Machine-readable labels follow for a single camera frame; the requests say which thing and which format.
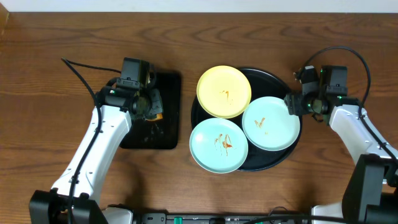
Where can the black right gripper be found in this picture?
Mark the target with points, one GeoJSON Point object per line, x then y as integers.
{"type": "Point", "coordinates": [293, 104]}

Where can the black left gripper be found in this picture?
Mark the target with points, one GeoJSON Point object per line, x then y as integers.
{"type": "Point", "coordinates": [153, 96]}

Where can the orange green sponge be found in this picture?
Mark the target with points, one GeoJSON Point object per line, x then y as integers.
{"type": "Point", "coordinates": [157, 116]}

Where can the pale green plate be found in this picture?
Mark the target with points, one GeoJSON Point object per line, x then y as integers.
{"type": "Point", "coordinates": [268, 125]}

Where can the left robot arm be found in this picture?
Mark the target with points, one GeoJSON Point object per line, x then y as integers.
{"type": "Point", "coordinates": [74, 197]}

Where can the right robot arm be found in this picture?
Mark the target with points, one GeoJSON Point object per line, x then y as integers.
{"type": "Point", "coordinates": [375, 159]}

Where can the rectangular black tray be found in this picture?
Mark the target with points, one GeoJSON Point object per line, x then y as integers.
{"type": "Point", "coordinates": [163, 133]}

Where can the yellow plate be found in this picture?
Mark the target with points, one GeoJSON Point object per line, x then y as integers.
{"type": "Point", "coordinates": [224, 91]}

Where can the pale blue plate front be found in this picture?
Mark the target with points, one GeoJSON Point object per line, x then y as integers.
{"type": "Point", "coordinates": [218, 145]}

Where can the black equipment bar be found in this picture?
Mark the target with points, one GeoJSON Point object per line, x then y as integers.
{"type": "Point", "coordinates": [199, 219]}

